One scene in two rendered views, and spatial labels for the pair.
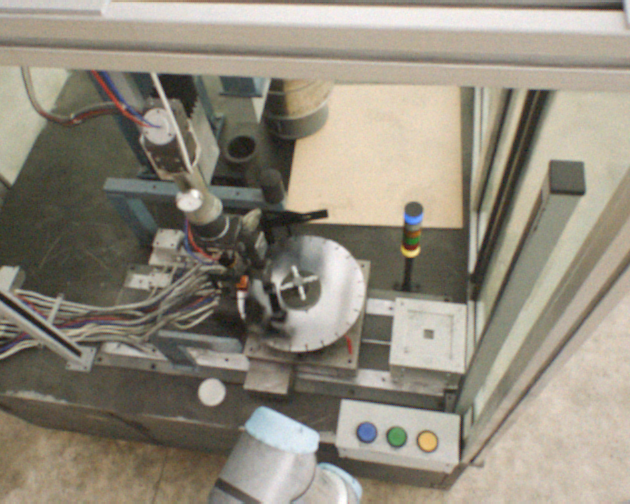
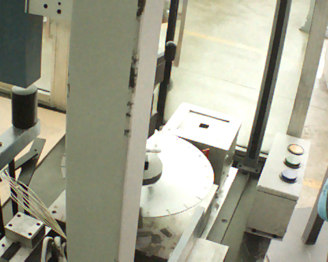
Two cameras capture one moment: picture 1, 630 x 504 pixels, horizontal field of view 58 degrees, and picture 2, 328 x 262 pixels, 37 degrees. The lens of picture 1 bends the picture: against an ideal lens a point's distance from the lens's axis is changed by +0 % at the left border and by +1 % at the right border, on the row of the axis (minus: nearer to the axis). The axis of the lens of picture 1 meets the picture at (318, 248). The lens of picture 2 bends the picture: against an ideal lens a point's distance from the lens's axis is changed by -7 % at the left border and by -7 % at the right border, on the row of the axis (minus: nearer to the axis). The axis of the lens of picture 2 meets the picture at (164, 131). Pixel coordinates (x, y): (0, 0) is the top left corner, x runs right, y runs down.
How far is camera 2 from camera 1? 1.37 m
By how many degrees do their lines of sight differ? 65
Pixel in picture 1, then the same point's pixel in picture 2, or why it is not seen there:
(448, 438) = (293, 140)
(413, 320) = (187, 129)
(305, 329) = (188, 173)
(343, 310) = (173, 146)
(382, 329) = not seen: hidden behind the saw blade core
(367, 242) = (57, 171)
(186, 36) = not seen: outside the picture
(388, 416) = (275, 163)
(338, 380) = (210, 225)
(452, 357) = (228, 120)
